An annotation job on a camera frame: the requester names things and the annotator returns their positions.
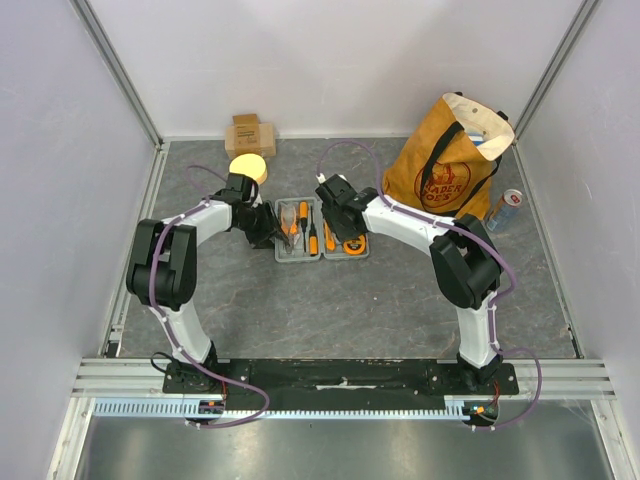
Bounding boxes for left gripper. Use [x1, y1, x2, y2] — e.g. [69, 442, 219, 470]
[236, 201, 288, 250]

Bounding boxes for orange utility knife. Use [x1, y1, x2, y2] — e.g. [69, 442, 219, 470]
[324, 222, 337, 252]

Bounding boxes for orange handled pliers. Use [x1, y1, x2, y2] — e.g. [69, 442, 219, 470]
[280, 202, 300, 254]

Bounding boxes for orange tape measure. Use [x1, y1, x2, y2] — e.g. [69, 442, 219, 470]
[342, 235, 367, 256]

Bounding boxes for orange screwdriver thick shaft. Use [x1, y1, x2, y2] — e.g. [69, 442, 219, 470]
[308, 207, 319, 257]

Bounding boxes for grey plastic tool case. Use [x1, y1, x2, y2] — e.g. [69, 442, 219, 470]
[274, 197, 370, 264]

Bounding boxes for orange screwdriver thin shaft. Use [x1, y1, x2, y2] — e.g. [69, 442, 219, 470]
[299, 201, 309, 253]

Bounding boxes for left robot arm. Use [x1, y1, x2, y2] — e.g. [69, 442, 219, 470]
[126, 173, 284, 393]

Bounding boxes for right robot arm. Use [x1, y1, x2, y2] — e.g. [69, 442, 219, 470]
[316, 174, 502, 394]

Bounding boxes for yellow round sponge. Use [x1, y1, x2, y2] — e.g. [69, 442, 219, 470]
[229, 153, 268, 185]

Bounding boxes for brown cardboard box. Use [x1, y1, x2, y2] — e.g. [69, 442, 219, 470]
[225, 113, 276, 160]

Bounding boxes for yellow Trader Joe's tote bag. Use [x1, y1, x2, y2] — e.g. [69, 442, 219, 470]
[382, 92, 515, 220]

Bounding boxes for blue drink can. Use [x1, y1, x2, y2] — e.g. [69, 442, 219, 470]
[485, 189, 523, 232]

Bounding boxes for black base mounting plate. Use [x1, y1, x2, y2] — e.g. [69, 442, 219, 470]
[162, 357, 520, 412]

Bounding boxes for grey slotted cable duct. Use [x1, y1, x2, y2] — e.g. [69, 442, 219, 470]
[93, 391, 469, 421]

